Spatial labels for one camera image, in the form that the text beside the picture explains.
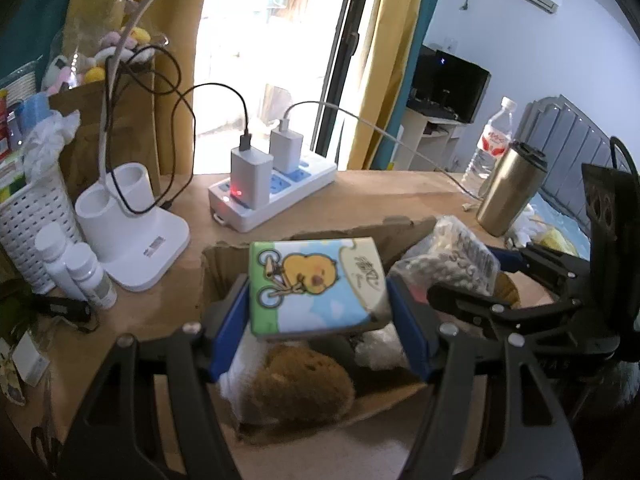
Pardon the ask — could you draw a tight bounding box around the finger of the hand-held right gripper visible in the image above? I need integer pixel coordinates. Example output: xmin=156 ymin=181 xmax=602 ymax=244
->
xmin=487 ymin=245 xmax=593 ymax=306
xmin=426 ymin=281 xmax=591 ymax=343

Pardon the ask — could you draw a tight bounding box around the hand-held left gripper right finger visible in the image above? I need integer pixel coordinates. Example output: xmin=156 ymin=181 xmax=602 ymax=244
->
xmin=386 ymin=276 xmax=583 ymax=480

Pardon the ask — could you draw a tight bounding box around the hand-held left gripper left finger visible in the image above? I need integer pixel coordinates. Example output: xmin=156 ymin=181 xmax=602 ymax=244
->
xmin=57 ymin=274 xmax=251 ymax=480

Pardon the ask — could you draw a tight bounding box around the clear packet of beads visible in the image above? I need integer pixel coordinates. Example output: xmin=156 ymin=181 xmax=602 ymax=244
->
xmin=389 ymin=215 xmax=502 ymax=297

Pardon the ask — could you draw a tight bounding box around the brown cardboard box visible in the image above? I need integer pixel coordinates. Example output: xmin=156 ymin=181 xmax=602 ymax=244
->
xmin=200 ymin=215 xmax=556 ymax=446

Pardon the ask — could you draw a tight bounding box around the brown plush toy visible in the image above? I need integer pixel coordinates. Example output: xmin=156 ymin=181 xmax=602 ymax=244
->
xmin=250 ymin=342 xmax=357 ymax=426

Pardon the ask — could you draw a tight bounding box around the cartoon print tissue pack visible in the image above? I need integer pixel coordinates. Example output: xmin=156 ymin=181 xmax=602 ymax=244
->
xmin=248 ymin=236 xmax=393 ymax=338

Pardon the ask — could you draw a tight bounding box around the yellow soft item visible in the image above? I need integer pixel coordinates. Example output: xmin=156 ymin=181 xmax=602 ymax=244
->
xmin=537 ymin=227 xmax=581 ymax=258

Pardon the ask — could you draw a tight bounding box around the white crumpled cloth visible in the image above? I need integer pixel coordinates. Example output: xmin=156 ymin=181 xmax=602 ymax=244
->
xmin=505 ymin=202 xmax=543 ymax=248

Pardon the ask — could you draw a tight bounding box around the white fluffy cloth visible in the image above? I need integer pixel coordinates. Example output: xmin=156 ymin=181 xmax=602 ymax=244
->
xmin=220 ymin=332 xmax=271 ymax=413

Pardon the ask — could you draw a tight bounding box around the steel tumbler with black lid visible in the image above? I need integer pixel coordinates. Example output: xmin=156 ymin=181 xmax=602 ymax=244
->
xmin=475 ymin=141 xmax=549 ymax=237

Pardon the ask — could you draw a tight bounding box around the white desk lamp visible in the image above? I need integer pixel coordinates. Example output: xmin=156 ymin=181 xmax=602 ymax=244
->
xmin=75 ymin=0 xmax=313 ymax=292

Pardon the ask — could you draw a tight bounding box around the clear water bottle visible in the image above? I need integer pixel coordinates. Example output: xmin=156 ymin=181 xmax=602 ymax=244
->
xmin=461 ymin=96 xmax=517 ymax=196

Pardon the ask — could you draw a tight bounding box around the grey padded headboard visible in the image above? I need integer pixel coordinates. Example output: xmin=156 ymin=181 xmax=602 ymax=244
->
xmin=515 ymin=94 xmax=613 ymax=221

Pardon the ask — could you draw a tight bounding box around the white plastic bottle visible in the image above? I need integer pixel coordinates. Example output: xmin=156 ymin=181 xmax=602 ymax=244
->
xmin=65 ymin=242 xmax=118 ymax=311
xmin=35 ymin=222 xmax=76 ymax=301

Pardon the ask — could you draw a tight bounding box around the white monitor stand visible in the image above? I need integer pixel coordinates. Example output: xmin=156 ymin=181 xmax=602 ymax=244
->
xmin=387 ymin=107 xmax=463 ymax=171

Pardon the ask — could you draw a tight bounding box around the white power strip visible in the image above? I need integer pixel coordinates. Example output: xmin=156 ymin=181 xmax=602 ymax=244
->
xmin=207 ymin=155 xmax=337 ymax=233

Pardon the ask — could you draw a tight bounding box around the small black device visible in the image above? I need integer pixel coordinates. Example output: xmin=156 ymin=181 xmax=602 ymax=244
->
xmin=32 ymin=294 xmax=93 ymax=333

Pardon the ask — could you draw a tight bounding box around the black monitor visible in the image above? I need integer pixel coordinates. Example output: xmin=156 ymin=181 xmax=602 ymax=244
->
xmin=407 ymin=45 xmax=492 ymax=124

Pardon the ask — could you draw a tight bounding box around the small white box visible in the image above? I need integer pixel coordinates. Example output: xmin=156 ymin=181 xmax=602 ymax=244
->
xmin=11 ymin=332 xmax=52 ymax=387

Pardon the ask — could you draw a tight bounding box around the white plastic basket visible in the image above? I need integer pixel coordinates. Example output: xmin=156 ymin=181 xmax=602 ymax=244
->
xmin=0 ymin=165 xmax=83 ymax=295

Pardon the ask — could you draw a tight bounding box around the brown paper bag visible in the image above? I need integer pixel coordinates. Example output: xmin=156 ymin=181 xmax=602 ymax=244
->
xmin=47 ymin=70 xmax=161 ymax=201

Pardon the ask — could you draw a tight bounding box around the white plastic bag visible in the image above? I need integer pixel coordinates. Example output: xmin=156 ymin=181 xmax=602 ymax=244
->
xmin=22 ymin=110 xmax=81 ymax=181

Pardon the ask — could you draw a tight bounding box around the blue sponge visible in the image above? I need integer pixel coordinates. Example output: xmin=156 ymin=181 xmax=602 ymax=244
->
xmin=20 ymin=94 xmax=55 ymax=128

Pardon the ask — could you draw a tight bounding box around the clear bag of plush toys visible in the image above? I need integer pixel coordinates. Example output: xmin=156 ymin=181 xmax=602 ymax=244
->
xmin=40 ymin=0 xmax=168 ymax=93

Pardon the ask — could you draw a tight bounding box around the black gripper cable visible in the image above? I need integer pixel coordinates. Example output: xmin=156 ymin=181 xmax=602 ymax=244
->
xmin=609 ymin=135 xmax=640 ymax=181

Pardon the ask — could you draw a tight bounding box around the white charger with black cable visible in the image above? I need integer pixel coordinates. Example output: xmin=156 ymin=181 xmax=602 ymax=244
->
xmin=230 ymin=147 xmax=274 ymax=209

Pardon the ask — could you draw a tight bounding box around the black charging cable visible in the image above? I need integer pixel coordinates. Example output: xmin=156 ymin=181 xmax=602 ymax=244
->
xmin=102 ymin=45 xmax=253 ymax=216

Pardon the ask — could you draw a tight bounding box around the white charging cable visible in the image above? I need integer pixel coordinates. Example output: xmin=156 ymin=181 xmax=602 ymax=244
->
xmin=280 ymin=101 xmax=483 ymax=211

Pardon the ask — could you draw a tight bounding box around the black door frame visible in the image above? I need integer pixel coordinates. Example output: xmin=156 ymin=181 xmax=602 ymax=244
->
xmin=310 ymin=0 xmax=381 ymax=161

